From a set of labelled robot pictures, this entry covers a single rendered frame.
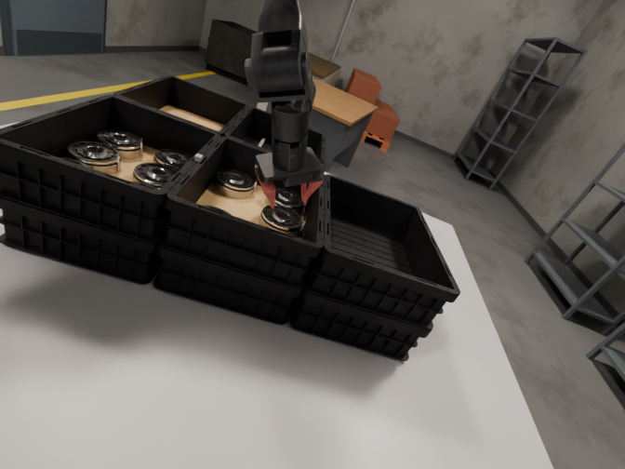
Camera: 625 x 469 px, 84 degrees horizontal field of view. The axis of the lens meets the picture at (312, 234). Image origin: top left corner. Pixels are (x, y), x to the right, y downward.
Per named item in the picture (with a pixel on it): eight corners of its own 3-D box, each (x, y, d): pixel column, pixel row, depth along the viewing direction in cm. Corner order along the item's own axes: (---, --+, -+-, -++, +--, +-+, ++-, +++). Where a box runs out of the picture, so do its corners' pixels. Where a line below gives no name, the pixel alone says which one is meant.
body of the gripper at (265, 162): (255, 163, 61) (253, 126, 56) (310, 154, 64) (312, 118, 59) (265, 187, 57) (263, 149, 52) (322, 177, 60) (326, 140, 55)
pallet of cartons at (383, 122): (384, 133, 661) (405, 89, 620) (386, 153, 536) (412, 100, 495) (336, 112, 657) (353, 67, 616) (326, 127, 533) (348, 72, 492)
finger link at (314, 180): (273, 194, 68) (273, 154, 61) (308, 188, 70) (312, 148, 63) (284, 218, 64) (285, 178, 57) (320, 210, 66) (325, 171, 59)
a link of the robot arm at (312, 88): (241, 63, 47) (304, 58, 45) (260, 33, 54) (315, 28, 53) (262, 141, 55) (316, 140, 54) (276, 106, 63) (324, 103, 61)
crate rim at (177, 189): (319, 260, 66) (323, 249, 65) (161, 207, 62) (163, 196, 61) (322, 180, 101) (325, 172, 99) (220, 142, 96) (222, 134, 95)
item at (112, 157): (100, 169, 74) (101, 167, 74) (56, 151, 74) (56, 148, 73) (129, 155, 83) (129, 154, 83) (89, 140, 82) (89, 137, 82)
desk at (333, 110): (351, 167, 417) (378, 107, 380) (316, 206, 298) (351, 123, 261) (299, 142, 425) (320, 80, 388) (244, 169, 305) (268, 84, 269)
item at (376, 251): (432, 335, 76) (460, 298, 70) (302, 295, 71) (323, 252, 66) (399, 238, 110) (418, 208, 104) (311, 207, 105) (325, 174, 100)
